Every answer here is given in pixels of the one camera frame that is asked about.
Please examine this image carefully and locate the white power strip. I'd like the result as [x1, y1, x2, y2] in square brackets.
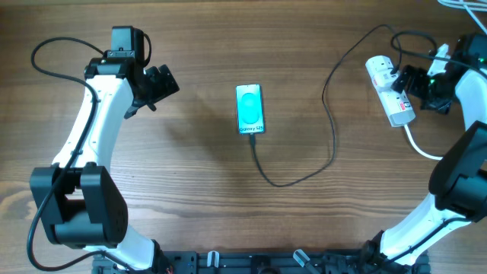
[365, 56, 415, 127]

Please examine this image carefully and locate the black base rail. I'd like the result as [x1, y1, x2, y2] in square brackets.
[91, 249, 431, 274]

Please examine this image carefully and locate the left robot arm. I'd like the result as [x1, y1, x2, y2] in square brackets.
[27, 26, 179, 273]

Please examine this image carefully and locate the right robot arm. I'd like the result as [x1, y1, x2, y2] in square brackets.
[358, 33, 486, 273]

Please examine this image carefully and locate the smartphone with teal screen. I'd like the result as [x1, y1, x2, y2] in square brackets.
[235, 84, 265, 135]

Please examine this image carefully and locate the white power strip cord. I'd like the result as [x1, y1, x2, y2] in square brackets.
[403, 0, 487, 161]

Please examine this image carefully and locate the black charging cable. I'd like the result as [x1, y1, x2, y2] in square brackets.
[249, 24, 403, 188]

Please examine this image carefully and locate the white charger adapter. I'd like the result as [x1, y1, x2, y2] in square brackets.
[371, 68, 399, 92]

